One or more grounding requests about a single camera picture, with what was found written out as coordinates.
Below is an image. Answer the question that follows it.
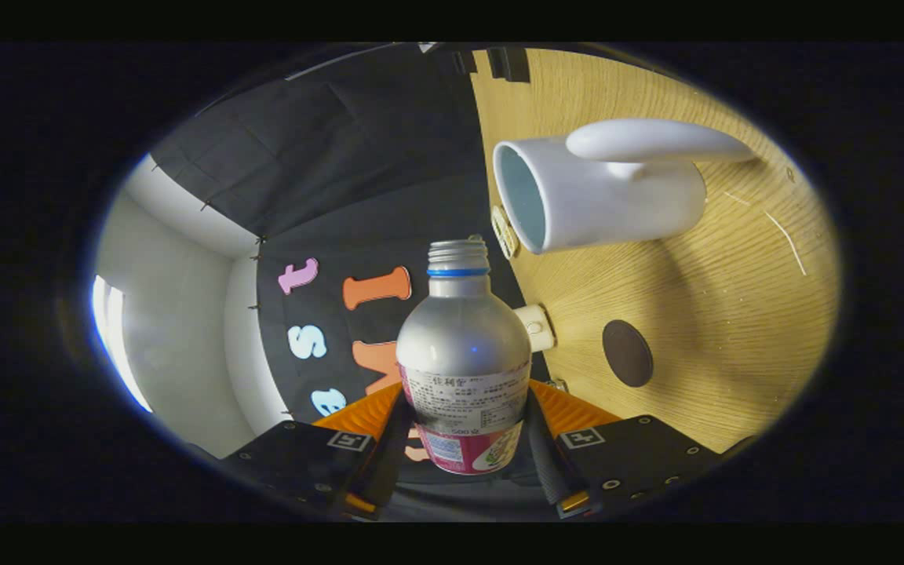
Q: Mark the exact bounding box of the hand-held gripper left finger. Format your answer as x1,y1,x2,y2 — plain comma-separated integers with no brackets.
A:
221,382,414,520

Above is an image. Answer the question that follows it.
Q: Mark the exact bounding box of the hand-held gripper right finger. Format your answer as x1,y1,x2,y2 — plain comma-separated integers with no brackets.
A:
527,379,725,519

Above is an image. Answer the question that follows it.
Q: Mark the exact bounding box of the dark brown round coaster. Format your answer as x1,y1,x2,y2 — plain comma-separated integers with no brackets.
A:
602,319,654,388

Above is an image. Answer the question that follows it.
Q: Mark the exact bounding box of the silver juice bottle pink label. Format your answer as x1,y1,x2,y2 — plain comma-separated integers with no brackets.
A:
395,238,533,476

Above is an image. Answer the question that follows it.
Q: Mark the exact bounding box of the white cup with handle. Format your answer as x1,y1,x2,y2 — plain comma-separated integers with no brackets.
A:
493,118,759,256

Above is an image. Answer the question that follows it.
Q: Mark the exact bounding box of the white toaster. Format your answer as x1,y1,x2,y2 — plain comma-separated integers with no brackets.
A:
513,304,556,353

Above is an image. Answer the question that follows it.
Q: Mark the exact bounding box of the wooden table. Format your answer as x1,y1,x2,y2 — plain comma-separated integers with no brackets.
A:
470,49,843,454

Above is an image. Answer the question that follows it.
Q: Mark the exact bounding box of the small white food tray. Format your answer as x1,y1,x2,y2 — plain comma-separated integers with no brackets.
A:
490,205,519,261

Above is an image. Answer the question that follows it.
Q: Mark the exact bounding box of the black backdrop cloth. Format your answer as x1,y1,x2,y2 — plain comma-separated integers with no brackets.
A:
150,43,555,487

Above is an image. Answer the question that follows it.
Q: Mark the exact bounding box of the long ceiling light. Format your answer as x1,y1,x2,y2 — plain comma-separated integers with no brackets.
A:
91,275,153,414

